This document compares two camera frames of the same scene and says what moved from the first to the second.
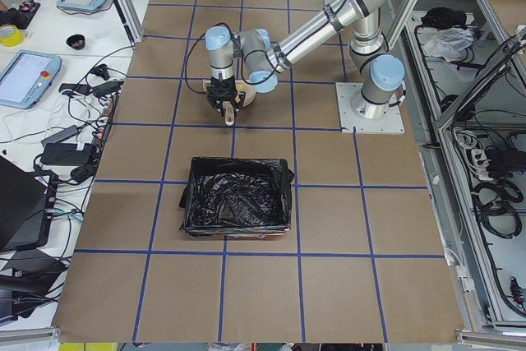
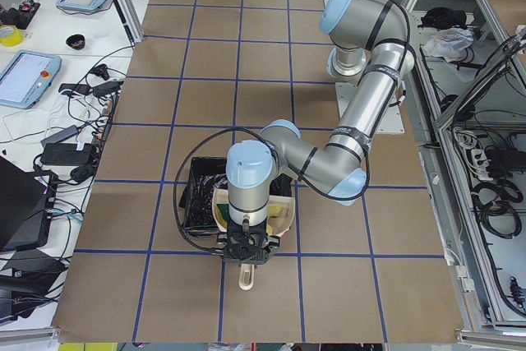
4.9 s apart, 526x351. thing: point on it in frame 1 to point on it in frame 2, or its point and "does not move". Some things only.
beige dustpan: (228, 108) to (282, 206)
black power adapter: (66, 154) does not move
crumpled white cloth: (450, 43) does not move
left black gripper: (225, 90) to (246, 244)
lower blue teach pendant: (27, 77) does not move
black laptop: (26, 208) does not move
